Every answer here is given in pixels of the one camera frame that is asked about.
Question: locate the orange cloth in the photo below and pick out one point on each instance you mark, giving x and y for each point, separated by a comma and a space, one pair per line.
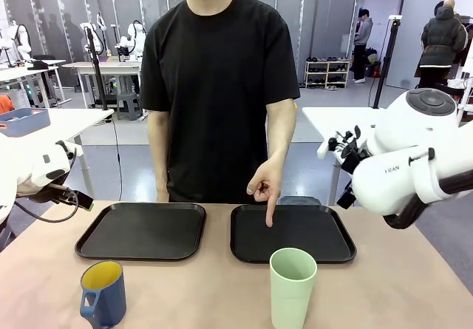
5, 105

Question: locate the white table with bin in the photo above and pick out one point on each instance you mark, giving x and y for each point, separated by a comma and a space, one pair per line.
81, 120

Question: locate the slim white background robot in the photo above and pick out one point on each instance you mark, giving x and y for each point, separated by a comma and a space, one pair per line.
94, 35

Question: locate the light green plastic cup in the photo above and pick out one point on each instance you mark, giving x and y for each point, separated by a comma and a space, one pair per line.
292, 299

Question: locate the person's left hand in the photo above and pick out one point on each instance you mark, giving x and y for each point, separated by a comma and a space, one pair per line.
269, 181

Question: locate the black bags pile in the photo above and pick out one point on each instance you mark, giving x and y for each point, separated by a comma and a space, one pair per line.
372, 66

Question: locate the blue storage bin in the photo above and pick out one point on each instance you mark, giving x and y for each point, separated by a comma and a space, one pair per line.
26, 123

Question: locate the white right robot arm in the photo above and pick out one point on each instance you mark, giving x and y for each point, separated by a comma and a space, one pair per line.
406, 166

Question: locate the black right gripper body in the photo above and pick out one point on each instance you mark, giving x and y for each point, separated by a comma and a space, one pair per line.
354, 157

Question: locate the black plastic tray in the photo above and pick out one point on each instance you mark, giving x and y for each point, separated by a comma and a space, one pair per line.
144, 231
306, 233

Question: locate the blue mug yellow inside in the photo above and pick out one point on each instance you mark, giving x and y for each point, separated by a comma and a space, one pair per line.
109, 299

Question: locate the person's black t-shirt torso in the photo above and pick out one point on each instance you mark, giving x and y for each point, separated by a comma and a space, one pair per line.
218, 85

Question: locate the person's right forearm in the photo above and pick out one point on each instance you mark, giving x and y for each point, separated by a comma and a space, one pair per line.
159, 151

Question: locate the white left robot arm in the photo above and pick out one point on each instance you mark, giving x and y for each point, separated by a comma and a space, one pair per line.
33, 159

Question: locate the person's left forearm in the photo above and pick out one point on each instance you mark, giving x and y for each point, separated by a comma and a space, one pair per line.
281, 133

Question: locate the beige background desk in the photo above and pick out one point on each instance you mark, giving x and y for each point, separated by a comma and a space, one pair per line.
103, 66

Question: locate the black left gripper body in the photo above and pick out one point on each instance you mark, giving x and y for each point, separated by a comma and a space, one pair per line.
44, 192

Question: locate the white table rounded corner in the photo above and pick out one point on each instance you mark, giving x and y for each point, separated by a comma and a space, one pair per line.
332, 122

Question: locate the person in grey hoodie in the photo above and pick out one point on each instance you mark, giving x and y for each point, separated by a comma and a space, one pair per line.
363, 37

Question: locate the person in black puffer jacket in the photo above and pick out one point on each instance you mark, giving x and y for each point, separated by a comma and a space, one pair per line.
441, 44

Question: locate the black light stand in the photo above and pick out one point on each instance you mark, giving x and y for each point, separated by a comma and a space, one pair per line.
97, 70

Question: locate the dark grey chair seat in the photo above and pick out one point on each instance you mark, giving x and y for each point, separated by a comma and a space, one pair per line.
299, 200

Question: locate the black stand white head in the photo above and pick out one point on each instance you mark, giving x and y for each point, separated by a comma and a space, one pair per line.
384, 63

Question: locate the grey plastic stool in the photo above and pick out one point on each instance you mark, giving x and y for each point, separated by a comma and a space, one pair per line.
129, 105

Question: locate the wooden shoe rack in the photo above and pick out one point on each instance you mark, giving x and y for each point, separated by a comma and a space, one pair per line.
327, 74

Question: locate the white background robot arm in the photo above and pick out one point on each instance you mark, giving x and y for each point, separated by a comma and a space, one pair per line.
133, 40

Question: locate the white background desk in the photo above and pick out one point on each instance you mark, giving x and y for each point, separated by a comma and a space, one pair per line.
40, 71

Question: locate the person's right hand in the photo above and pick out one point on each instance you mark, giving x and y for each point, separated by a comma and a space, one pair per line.
163, 197

